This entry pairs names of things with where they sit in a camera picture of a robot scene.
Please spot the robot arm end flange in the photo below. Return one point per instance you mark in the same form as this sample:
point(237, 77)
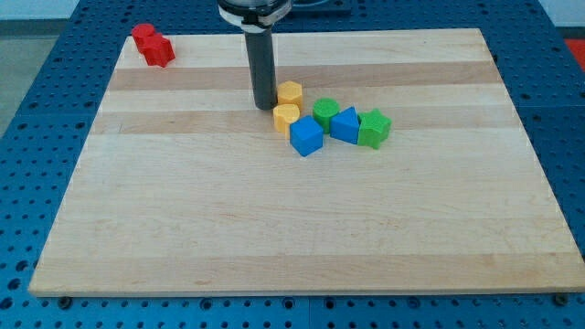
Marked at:
point(253, 16)

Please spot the green circle block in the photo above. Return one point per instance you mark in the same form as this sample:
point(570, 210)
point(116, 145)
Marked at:
point(324, 109)

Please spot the red circle block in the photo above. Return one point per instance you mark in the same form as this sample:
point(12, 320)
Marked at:
point(140, 33)

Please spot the blue cube block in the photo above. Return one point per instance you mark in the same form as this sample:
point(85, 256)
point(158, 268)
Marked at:
point(306, 135)

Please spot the yellow heart block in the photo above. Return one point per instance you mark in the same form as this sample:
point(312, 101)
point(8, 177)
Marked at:
point(284, 115)

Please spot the blue triangle block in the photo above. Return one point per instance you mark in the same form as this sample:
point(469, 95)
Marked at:
point(344, 126)

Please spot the yellow hexagon block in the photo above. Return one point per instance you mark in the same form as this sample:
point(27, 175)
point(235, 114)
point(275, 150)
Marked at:
point(290, 92)

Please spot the green star block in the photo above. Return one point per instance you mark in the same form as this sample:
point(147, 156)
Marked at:
point(374, 128)

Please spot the wooden board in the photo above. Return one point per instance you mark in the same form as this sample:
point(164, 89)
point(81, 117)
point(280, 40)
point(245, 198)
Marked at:
point(184, 188)

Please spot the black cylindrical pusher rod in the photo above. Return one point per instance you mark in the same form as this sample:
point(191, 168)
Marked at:
point(262, 68)

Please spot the red star block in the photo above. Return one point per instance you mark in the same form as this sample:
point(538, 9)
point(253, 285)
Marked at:
point(158, 50)

